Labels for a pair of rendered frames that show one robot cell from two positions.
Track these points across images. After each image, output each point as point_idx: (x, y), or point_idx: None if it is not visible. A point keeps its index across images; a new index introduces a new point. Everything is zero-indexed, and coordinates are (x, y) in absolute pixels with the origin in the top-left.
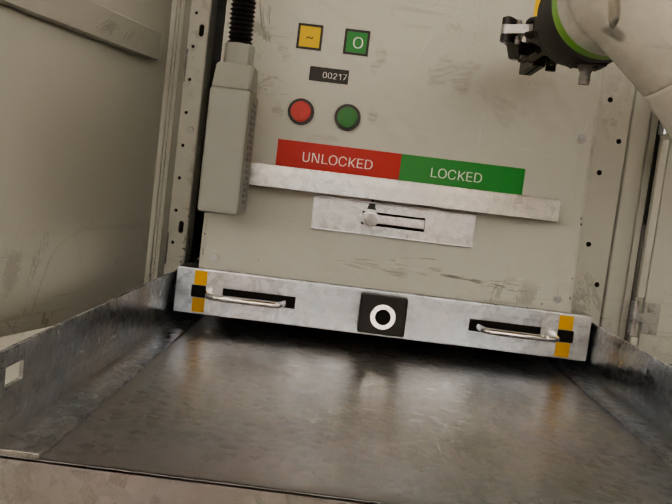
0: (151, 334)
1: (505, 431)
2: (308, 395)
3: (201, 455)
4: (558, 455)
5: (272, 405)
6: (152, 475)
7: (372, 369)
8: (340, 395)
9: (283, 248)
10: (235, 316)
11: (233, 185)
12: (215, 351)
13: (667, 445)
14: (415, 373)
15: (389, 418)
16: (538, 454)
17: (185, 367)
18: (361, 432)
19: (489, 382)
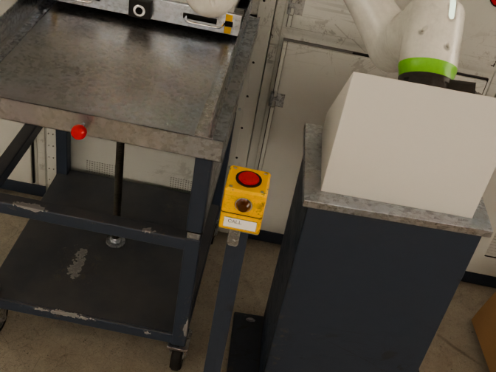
0: (29, 15)
1: (155, 80)
2: (83, 58)
3: (26, 91)
4: (164, 94)
5: (65, 65)
6: (8, 99)
7: (126, 39)
8: (98, 58)
9: None
10: (72, 2)
11: None
12: (57, 26)
13: (218, 91)
14: (146, 42)
15: (110, 73)
16: (156, 93)
17: (38, 40)
18: (92, 80)
19: (178, 49)
